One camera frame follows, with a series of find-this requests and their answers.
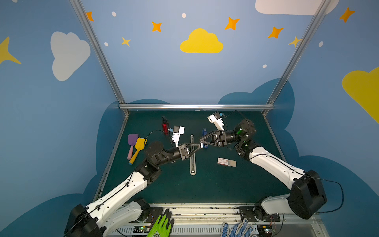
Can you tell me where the yellow spatula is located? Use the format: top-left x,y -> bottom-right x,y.
129,138 -> 147,165

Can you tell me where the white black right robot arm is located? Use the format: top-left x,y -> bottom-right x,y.
199,115 -> 327,222

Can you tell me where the right corner aluminium post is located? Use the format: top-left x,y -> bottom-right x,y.
262,0 -> 332,117

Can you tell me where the corner aluminium post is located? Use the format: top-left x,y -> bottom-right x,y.
70,0 -> 125,106
262,0 -> 332,117

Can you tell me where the red white staple box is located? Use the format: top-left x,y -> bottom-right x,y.
217,158 -> 236,167

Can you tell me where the long metal stapler magazine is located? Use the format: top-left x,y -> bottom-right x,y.
190,134 -> 196,176

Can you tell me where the front aluminium base frame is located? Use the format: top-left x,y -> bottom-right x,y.
72,202 -> 329,237

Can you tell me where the blue dotted white glove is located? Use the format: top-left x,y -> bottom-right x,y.
220,218 -> 255,237

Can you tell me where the left corner aluminium post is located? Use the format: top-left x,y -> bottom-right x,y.
70,0 -> 125,106

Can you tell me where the green work glove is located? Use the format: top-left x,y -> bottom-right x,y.
147,209 -> 175,237

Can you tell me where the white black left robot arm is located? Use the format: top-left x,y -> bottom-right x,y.
64,141 -> 203,237

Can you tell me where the horizontal aluminium back rail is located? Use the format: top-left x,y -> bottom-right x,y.
119,103 -> 274,111

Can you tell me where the red metal bottle black cap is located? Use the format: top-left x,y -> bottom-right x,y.
162,116 -> 169,135

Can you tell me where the purple spatula pink handle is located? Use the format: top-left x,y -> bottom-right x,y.
127,134 -> 139,160

